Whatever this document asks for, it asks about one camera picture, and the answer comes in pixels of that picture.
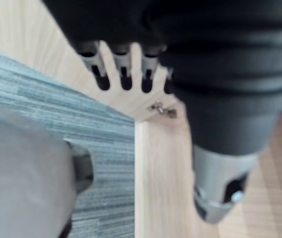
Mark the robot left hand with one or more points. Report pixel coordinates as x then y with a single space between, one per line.
205 49

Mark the metal cabinet hinge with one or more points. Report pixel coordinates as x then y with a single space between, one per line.
162 109

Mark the light wooden cabinet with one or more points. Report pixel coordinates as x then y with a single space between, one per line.
163 178

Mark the light wooden cabinet door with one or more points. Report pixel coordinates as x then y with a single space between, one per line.
44 47

